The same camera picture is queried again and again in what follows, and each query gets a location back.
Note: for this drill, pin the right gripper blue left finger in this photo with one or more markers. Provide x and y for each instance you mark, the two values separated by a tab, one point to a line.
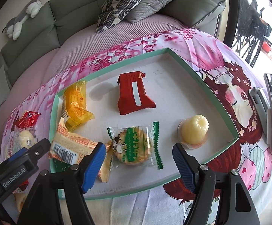
90	166

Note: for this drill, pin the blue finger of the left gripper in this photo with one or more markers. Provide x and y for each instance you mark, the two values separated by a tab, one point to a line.
18	154
40	148

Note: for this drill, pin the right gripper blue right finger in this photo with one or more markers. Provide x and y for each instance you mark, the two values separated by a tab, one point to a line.
188	167

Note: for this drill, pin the white bun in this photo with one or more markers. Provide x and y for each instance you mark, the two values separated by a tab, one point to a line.
19	138

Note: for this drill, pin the green white biscuit pack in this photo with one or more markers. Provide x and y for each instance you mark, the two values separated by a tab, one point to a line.
60	166

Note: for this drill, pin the orange barcode cake pack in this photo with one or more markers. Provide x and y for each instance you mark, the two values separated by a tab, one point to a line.
71	148

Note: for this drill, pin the yellow jelly cup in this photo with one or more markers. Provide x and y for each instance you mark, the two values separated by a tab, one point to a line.
193	131

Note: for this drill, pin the green rice cracker pack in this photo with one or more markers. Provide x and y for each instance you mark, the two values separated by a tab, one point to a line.
136	146

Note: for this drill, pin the yellow cake clear pack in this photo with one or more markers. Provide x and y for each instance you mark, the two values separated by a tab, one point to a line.
74	106

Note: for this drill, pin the red milk biscuit pack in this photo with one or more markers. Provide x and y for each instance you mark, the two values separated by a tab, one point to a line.
133	96

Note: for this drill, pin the long red patterned pack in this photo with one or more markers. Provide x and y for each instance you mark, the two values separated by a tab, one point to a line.
22	187

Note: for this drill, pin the white flower print pack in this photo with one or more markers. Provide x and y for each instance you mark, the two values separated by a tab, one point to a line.
20	199

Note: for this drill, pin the red gold coin snack bag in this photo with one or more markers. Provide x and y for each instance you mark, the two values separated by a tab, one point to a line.
28	119

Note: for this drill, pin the pink cartoon print cloth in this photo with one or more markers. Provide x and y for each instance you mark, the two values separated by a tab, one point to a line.
227	76

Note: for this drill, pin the light grey cushion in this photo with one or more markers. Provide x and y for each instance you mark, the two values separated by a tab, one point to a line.
1	89

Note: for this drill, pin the pink sofa seat cover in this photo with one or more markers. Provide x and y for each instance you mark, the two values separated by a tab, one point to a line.
81	45

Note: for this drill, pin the teal shallow cardboard tray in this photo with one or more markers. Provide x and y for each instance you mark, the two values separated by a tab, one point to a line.
179	93

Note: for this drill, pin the silver folding device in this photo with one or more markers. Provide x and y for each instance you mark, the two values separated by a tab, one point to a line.
261	105

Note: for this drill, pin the grey white plush toy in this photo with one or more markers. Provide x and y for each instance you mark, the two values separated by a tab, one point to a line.
14	26

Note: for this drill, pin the grey-green sofa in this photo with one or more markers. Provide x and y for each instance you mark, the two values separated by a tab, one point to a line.
58	20

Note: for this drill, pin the black drying rack outside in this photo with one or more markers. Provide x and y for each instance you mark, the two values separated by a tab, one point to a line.
251	31

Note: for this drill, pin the black white patterned pillow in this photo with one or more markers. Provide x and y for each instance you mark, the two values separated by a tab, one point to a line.
112	12

